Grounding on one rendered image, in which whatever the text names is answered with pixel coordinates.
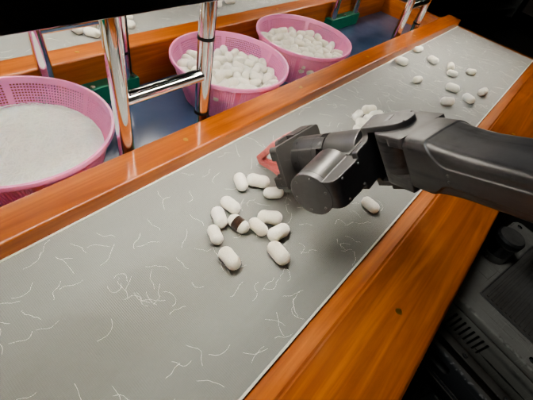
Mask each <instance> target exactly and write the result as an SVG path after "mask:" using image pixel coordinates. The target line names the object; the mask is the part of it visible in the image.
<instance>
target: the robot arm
mask: <svg viewBox="0 0 533 400"><path fill-rule="evenodd" d="M269 154H270V156H271V159H272V160H269V159H267V156H268V155H269ZM256 157H257V160H258V162H259V164H261V165H262V166H264V167H266V168H267V169H269V170H271V171H272V172H273V173H275V174H276V176H277V177H275V178H274V181H275V183H276V186H277V188H278V189H281V190H291V191H292V194H293V196H294V198H295V199H296V201H297V202H298V203H299V204H300V205H301V206H302V207H303V208H305V209H306V210H308V211H309V212H311V213H315V214H326V213H328V212H329V211H330V210H331V209H332V208H335V209H340V208H343V207H345V206H347V205H349V204H350V203H351V201H352V200H353V199H354V198H355V197H356V196H357V195H358V194H359V193H360V192H361V191H362V190H363V189H370V188H371V187H372V186H373V184H374V183H375V182H376V180H377V181H378V185H379V186H393V189H406V190H409V191H411V192H413V193H416V192H417V191H418V190H420V189H421V190H425V191H427V192H429V193H432V194H447V195H451V196H455V197H459V198H464V199H466V200H470V201H472V202H476V203H478V204H481V205H483V206H487V207H489V208H492V209H495V210H498V211H500V212H503V213H506V214H509V215H512V216H513V217H518V218H520V219H522V220H525V221H529V222H530V223H533V138H530V137H519V136H513V135H508V134H504V133H497V132H493V131H489V130H486V129H481V128H478V127H476V126H473V125H471V124H470V123H468V122H466V121H463V120H459V119H452V118H445V116H444V113H434V112H426V111H417V110H416V111H414V110H401V111H395V112H390V113H380V114H375V115H373V116H372V117H371V118H370V119H369V120H368V121H367V122H366V123H365V124H364V126H363V127H362V128H361V129H352V130H345V131H339V132H333V133H321V134H320V130H319V127H318V125H303V126H301V127H299V128H297V129H295V130H294V131H292V132H288V133H286V134H285V135H283V136H282V137H279V138H278V139H276V140H274V141H272V142H271V143H270V144H269V145H268V146H267V147H266V148H265V149H264V150H263V151H261V152H260V153H259V154H258V155H257V156H256Z"/></svg>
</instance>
